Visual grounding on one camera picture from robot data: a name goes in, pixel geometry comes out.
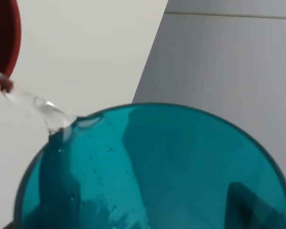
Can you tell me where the teal translucent plastic cup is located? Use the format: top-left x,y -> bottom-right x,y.
14,103 -> 286,229

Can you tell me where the red plastic cup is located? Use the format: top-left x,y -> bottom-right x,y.
0,0 -> 22,102

